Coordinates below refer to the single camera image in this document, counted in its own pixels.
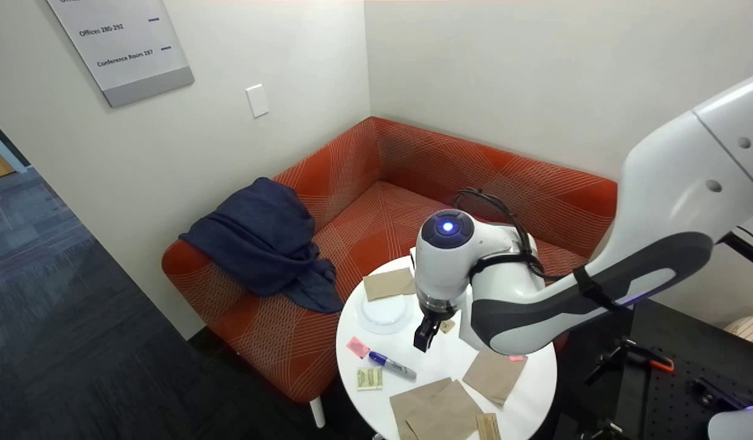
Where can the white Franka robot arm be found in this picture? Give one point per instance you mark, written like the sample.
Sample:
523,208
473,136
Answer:
677,186

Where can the orange patterned sofa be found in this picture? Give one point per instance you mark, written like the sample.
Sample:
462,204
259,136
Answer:
377,210

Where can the navy blue cloth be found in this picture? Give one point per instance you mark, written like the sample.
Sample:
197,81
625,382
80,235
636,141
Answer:
263,235

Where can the blue marker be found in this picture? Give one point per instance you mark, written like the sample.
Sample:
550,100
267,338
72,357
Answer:
393,364

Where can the yellow sweetener packet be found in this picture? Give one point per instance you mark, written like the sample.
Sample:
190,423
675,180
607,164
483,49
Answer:
369,379

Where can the white rounded device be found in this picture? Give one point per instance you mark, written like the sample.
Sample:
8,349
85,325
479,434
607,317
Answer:
740,426

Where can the grey wall sign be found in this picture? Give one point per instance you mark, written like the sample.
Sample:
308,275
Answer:
124,49

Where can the brown paper napkin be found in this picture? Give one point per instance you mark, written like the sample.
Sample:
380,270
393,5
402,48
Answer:
390,285
434,411
492,378

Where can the brown sugar packet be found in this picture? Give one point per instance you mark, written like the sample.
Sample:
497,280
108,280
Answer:
449,325

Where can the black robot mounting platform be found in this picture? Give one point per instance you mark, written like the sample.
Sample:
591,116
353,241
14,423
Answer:
686,411

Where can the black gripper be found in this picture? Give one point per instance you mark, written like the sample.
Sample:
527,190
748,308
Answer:
439,308

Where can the small white saucer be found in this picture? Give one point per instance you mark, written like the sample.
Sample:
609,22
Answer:
382,317

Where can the white wall switch plate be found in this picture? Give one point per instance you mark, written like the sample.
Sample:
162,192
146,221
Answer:
258,100

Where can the beige ribbed object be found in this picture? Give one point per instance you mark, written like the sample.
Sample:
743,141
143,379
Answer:
748,333

